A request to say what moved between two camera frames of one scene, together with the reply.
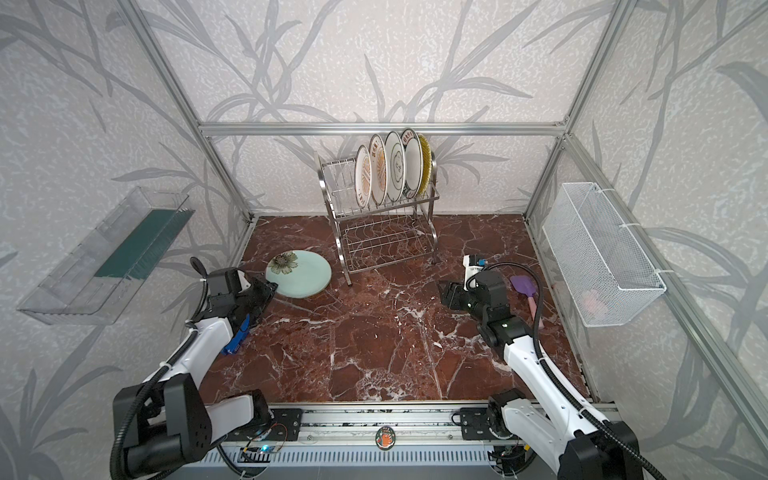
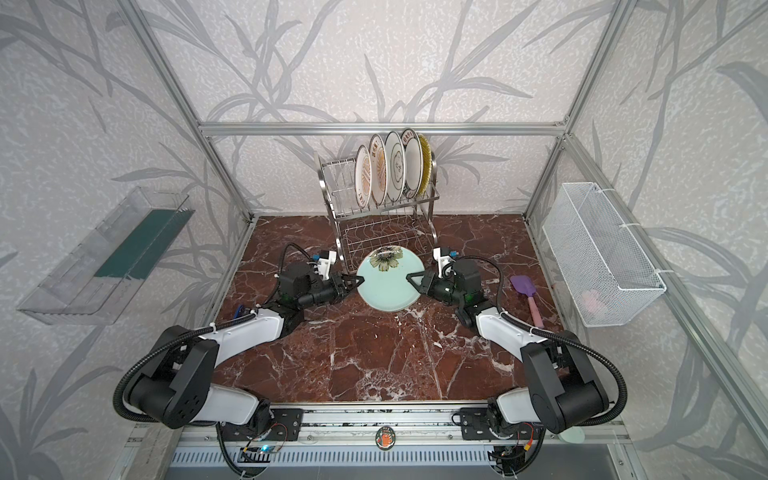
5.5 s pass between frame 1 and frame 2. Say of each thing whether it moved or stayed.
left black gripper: moved
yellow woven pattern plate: stayed
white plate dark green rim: stayed
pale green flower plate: moved
